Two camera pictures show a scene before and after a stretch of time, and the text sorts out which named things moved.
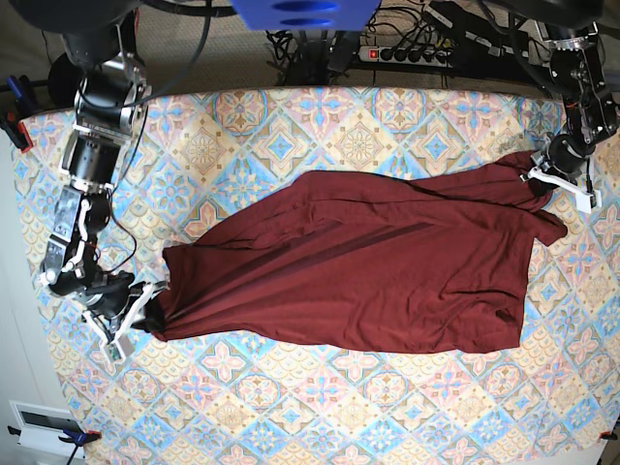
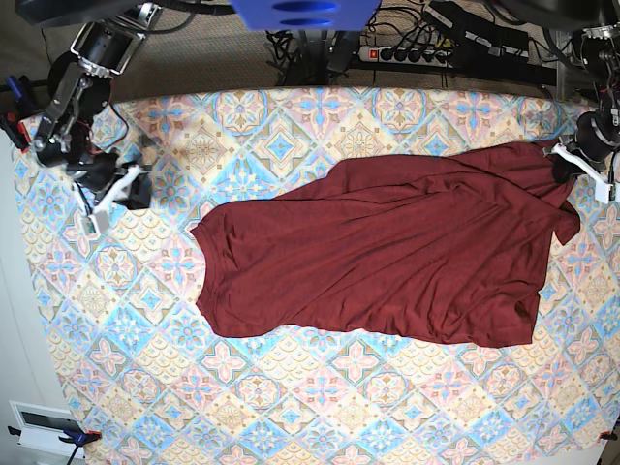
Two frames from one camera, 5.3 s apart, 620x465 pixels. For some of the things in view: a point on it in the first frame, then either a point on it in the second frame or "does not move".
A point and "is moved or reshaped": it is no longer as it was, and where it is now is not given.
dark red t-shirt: x=439 y=260 is moved or reshaped
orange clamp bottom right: x=606 y=434 does not move
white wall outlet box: x=40 y=426 does not move
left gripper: x=111 y=297 -> x=98 y=171
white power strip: x=407 y=56 does not move
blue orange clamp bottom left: x=75 y=437 does not move
